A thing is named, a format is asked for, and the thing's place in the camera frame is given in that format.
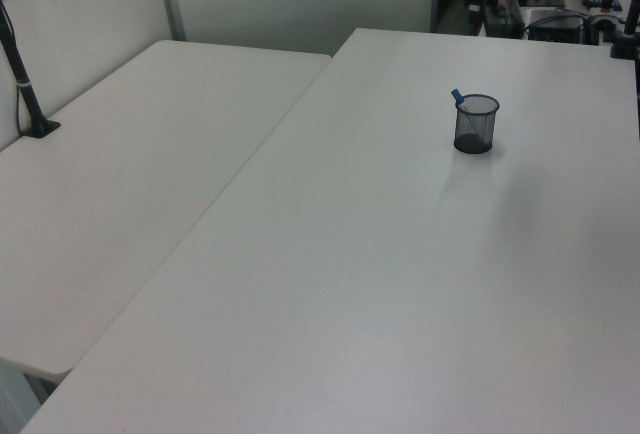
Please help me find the blue and white marker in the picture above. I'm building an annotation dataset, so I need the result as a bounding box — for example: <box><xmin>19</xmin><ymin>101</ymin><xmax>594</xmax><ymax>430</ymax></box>
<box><xmin>450</xmin><ymin>87</ymin><xmax>474</xmax><ymax>121</ymax></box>

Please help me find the black mesh pen cup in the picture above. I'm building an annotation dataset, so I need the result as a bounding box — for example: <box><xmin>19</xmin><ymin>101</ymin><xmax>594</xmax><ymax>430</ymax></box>
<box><xmin>453</xmin><ymin>93</ymin><xmax>501</xmax><ymax>153</ymax></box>

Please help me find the white side table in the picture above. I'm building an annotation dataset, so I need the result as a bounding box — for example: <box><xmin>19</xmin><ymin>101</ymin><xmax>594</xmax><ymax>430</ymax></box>
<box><xmin>0</xmin><ymin>39</ymin><xmax>334</xmax><ymax>383</ymax></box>

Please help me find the black computer box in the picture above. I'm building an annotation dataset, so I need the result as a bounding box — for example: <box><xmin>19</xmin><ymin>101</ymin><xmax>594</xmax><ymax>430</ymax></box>
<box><xmin>527</xmin><ymin>8</ymin><xmax>585</xmax><ymax>44</ymax></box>

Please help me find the black clamp with pole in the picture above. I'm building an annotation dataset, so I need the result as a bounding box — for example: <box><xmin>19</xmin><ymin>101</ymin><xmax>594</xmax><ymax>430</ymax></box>
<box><xmin>608</xmin><ymin>0</ymin><xmax>640</xmax><ymax>61</ymax></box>

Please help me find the black camera pole with base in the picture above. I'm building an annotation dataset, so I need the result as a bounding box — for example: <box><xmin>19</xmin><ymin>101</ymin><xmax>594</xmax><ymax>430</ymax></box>
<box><xmin>0</xmin><ymin>0</ymin><xmax>62</xmax><ymax>141</ymax></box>

